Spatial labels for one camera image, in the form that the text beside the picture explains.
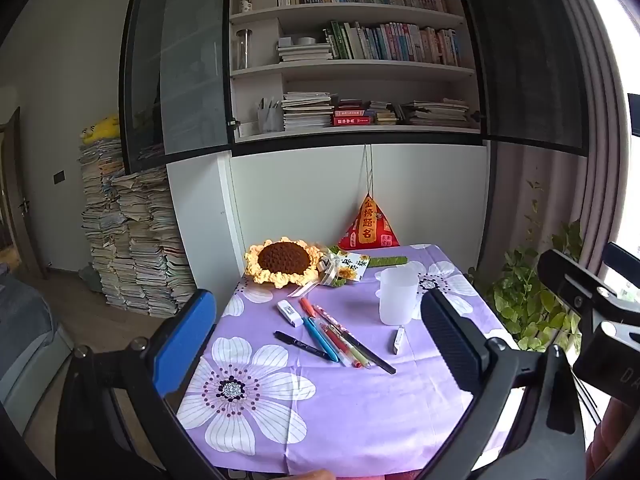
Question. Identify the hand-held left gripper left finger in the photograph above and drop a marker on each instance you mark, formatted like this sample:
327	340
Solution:
185	335

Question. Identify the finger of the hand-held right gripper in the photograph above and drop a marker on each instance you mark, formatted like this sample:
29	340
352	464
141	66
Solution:
622	260
565	272

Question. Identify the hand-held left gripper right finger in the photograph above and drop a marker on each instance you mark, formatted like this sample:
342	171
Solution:
450	345

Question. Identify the frosted plastic cup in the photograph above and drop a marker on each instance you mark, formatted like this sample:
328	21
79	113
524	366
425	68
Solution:
395	305

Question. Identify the frosted pen with black cap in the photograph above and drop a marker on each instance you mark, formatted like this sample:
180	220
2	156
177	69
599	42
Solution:
375	360

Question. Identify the patterned pen with black clip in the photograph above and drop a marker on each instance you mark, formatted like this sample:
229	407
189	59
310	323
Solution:
357	357

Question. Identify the black marker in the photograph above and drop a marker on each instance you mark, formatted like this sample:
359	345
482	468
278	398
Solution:
300	345

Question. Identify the orange pen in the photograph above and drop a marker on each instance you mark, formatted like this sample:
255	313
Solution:
306	306

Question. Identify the red checkered pen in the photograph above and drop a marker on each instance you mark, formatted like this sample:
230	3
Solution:
327	317

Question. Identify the blue pen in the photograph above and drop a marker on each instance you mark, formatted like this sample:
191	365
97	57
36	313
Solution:
320	340

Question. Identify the person's right hand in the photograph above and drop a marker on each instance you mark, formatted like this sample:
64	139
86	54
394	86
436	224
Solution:
615	440

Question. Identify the potted green plant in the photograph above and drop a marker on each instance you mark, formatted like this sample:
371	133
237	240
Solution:
530	300

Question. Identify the small black white case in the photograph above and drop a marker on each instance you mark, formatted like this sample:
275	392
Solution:
397	340

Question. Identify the green crochet stem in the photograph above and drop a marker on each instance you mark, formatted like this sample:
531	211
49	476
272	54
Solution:
387	261

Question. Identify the tall pile of books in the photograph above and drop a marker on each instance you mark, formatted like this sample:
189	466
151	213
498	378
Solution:
135	240

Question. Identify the white eraser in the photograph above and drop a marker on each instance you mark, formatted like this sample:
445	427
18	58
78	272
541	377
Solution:
290	312

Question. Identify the purple floral tablecloth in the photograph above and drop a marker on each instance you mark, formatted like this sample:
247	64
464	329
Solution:
350	410

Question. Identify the crochet sunflower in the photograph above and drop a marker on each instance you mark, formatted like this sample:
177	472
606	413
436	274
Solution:
282	257

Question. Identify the sunflower print card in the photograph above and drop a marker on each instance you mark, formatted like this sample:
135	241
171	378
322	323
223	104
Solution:
352	265

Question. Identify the red triangular pouch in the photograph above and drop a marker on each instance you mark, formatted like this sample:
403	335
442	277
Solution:
370	230

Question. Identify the white ribbon bow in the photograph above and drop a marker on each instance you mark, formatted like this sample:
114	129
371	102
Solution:
327	265

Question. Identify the grey bed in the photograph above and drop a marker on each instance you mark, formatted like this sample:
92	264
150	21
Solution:
25	340

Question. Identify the pink curtain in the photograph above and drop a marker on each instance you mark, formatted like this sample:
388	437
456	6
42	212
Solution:
560	110

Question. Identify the white bookcase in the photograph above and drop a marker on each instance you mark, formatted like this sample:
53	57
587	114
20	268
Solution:
300	195

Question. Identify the stack of magazines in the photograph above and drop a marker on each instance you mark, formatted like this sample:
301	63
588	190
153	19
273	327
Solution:
435	112

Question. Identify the wooden door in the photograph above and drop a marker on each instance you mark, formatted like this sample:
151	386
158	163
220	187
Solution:
20	200

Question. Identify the yellow plush toy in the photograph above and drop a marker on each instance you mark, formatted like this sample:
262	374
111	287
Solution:
102	129

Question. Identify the glass cabinet door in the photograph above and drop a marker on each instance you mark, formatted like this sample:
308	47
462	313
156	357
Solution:
530	50
190	60

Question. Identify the white pen holder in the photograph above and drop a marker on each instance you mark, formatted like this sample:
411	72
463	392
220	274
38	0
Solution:
270	117

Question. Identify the small stack of books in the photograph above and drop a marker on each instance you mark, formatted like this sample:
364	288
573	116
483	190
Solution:
385	115

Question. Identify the stack of red books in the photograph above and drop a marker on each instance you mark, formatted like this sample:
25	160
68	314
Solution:
352	115

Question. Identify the stack of paper booklets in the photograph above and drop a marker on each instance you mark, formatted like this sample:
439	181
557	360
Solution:
307	112

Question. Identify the glass bottle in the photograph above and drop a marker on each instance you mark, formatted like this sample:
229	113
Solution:
243	50

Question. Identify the stack of white books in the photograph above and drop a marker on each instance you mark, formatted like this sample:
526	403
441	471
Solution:
305	53

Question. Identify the grey tape roll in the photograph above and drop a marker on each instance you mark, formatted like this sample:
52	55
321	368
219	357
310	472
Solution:
300	40

